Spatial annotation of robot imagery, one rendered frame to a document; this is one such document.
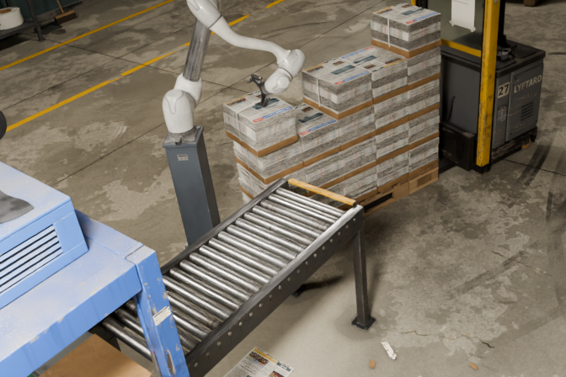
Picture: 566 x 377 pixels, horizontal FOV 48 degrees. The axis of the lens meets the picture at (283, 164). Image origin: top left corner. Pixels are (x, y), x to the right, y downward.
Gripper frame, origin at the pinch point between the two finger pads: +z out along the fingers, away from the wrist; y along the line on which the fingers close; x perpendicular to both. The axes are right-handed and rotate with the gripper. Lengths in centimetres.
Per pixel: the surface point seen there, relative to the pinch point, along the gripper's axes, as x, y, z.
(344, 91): 54, 19, -10
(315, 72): 50, 2, 11
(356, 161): 60, 66, 14
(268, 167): -6.8, 45.2, 3.4
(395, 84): 94, 27, -6
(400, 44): 107, 3, -9
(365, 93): 70, 25, -6
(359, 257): -2, 100, -59
